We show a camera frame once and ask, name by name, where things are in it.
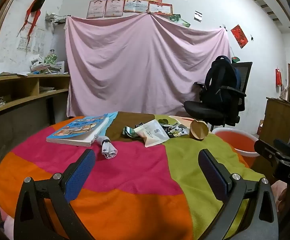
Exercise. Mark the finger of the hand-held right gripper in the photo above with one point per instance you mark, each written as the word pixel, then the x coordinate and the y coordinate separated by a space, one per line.
pixel 262 148

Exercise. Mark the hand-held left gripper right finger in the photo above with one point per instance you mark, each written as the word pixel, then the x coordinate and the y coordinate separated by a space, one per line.
pixel 213 177

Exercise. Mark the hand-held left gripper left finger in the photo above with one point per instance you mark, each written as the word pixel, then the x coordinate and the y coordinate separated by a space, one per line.
pixel 81 175

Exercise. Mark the orange plastic bucket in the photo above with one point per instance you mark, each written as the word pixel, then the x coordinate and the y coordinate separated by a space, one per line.
pixel 234 140

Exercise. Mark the white wrapper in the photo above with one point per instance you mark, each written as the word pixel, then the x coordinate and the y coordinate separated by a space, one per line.
pixel 107 150

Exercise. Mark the brown paper cup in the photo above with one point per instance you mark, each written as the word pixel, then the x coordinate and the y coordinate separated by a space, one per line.
pixel 198 130

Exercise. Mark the white green printed carton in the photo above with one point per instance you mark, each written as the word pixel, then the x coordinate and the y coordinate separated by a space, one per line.
pixel 173 130

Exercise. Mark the green striped wrapper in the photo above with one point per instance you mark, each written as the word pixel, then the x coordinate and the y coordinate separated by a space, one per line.
pixel 128 131

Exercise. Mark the green leaf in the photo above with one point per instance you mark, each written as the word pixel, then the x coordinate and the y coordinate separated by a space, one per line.
pixel 163 121

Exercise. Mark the white paper bag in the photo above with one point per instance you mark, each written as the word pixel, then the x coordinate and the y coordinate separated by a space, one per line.
pixel 152 133

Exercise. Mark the wooden cabinet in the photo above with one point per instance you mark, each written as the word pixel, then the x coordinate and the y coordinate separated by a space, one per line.
pixel 274 120

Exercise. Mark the blue illustrated book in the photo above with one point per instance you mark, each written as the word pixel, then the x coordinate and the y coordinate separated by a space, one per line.
pixel 80 127

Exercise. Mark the black office chair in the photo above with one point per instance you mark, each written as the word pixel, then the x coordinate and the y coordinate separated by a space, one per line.
pixel 202 110

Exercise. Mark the red hanging envelope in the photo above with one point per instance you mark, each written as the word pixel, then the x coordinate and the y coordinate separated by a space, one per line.
pixel 278 77

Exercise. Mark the dark blue backpack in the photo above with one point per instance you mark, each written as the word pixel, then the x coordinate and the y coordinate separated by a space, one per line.
pixel 222 80

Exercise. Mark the pink soft cloth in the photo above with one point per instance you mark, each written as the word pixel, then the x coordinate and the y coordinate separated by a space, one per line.
pixel 7 226

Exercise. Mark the stack of papers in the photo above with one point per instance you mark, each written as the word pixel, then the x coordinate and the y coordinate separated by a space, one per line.
pixel 46 89

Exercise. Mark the wooden shelf desk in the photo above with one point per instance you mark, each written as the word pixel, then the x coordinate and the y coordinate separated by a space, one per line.
pixel 22 80

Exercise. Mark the stack of books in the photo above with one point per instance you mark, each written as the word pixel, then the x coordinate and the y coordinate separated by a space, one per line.
pixel 42 67

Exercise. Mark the glass jar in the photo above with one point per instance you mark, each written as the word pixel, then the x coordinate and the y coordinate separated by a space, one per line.
pixel 51 57

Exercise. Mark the pink cloth backdrop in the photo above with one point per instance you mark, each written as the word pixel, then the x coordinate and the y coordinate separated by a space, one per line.
pixel 140 67

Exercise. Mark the black and white photo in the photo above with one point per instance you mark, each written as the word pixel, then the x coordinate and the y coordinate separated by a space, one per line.
pixel 198 16

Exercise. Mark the green landscape photo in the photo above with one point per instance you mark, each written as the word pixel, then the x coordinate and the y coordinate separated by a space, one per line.
pixel 184 23
pixel 174 17

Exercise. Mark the red hanging ornament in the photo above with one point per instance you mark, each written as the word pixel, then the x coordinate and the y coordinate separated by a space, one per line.
pixel 36 5

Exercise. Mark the red paper wall poster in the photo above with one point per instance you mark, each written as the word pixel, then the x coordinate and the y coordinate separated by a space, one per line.
pixel 239 35

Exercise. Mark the paper wall calendar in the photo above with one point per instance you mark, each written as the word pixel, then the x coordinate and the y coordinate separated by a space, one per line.
pixel 38 40

